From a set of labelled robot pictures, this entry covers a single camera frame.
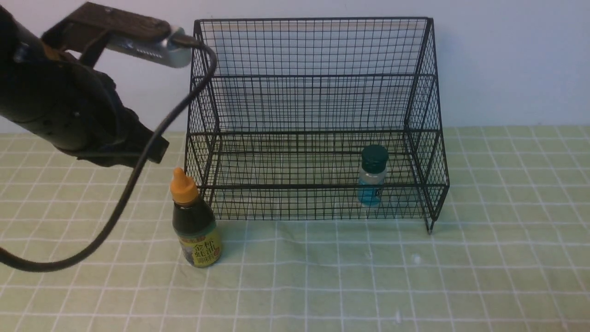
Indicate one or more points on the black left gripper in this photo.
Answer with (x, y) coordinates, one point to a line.
(89, 121)

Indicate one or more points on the dark sauce bottle orange cap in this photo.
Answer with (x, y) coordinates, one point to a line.
(194, 222)

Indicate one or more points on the small blue bottle green cap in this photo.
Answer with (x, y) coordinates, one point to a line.
(374, 159)

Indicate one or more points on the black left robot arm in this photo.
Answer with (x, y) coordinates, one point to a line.
(50, 87)

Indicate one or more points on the green checkered tablecloth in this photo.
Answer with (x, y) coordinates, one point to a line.
(509, 253)

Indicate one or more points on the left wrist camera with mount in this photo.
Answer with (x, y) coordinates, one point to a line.
(92, 28)

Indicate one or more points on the black wire mesh rack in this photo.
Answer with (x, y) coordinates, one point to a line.
(278, 131)

